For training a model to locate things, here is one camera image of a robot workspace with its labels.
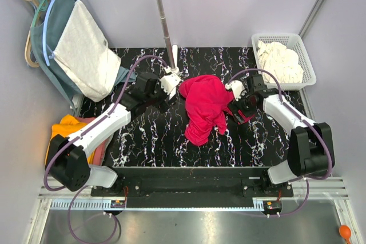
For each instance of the blue grey hanging shirt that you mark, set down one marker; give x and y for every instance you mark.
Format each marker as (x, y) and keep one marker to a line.
(57, 76)

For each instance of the aluminium frame rail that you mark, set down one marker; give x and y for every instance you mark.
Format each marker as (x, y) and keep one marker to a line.
(306, 211)

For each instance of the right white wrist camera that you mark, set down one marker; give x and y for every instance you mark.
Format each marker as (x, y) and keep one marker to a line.
(237, 88)

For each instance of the cream white t shirt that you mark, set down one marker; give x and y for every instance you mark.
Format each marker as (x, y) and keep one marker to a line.
(280, 61)

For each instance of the pink folded t shirt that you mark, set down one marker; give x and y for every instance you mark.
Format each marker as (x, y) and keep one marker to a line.
(98, 155)

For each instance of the light blue hanger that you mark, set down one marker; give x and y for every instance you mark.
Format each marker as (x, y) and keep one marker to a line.
(57, 15)

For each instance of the white hanging towel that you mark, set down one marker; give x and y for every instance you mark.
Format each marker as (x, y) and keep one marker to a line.
(83, 54)

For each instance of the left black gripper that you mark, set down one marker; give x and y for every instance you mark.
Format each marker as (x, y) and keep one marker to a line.
(164, 99)

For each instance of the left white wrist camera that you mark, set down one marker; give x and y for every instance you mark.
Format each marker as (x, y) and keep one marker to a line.
(170, 80)

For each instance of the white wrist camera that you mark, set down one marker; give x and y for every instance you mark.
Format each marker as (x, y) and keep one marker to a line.
(237, 88)
(170, 80)

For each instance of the orange ball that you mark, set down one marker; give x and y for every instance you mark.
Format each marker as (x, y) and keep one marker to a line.
(345, 233)

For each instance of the red t shirt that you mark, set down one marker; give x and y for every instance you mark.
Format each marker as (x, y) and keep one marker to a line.
(206, 103)

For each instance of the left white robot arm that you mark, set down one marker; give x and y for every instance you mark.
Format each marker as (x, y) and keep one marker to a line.
(67, 159)

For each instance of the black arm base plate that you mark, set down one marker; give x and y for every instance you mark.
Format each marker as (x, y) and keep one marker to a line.
(193, 188)

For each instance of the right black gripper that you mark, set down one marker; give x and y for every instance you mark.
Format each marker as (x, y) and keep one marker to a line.
(238, 110)

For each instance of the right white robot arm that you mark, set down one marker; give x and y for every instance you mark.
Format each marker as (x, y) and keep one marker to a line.
(310, 150)

